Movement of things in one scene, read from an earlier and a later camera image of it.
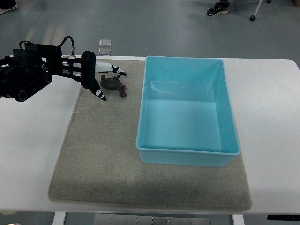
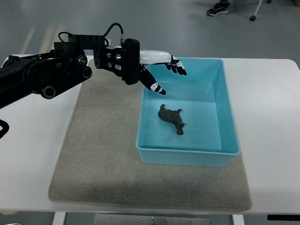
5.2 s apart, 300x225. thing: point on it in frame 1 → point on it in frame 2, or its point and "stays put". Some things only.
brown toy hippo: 113,83 → 172,116
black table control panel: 283,217 stays put
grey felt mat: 98,162 stays put
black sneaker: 219,8 stays put
